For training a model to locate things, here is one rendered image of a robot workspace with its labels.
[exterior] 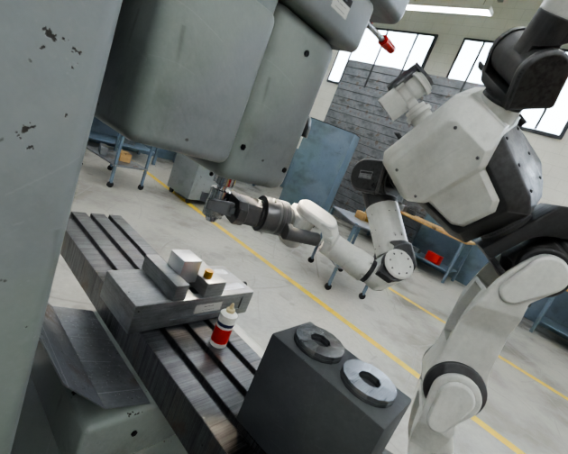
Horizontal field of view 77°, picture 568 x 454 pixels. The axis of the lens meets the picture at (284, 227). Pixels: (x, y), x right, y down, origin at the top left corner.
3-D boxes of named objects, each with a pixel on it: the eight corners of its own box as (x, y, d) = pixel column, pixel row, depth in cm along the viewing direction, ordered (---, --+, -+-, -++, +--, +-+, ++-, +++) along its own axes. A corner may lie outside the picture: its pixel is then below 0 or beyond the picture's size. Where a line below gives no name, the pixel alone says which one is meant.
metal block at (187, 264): (182, 269, 92) (189, 249, 91) (195, 282, 88) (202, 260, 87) (164, 270, 88) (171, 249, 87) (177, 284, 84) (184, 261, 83)
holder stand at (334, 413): (276, 395, 74) (313, 314, 70) (364, 484, 62) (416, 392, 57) (234, 418, 65) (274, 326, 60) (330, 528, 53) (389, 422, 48)
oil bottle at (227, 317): (219, 336, 86) (234, 297, 84) (229, 347, 84) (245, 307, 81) (206, 340, 83) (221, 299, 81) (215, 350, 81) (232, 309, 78)
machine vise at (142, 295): (215, 285, 111) (227, 253, 108) (245, 313, 102) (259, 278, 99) (98, 295, 83) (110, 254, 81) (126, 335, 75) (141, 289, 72)
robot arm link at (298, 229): (277, 191, 89) (314, 202, 95) (258, 222, 95) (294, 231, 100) (289, 222, 81) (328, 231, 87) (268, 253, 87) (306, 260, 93)
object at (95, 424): (197, 326, 122) (209, 295, 119) (263, 399, 101) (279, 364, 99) (22, 358, 84) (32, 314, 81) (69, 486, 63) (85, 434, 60)
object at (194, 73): (164, 131, 78) (201, 6, 72) (229, 167, 64) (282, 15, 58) (68, 102, 64) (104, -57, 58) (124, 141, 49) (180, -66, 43)
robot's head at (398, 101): (398, 130, 92) (379, 103, 93) (434, 104, 89) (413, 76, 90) (398, 126, 86) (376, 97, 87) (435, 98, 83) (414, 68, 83)
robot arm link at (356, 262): (319, 262, 95) (380, 304, 94) (334, 249, 86) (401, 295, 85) (337, 232, 100) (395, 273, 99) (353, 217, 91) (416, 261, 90)
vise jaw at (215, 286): (190, 266, 100) (195, 253, 99) (222, 295, 91) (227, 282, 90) (171, 267, 95) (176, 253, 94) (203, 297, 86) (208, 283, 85)
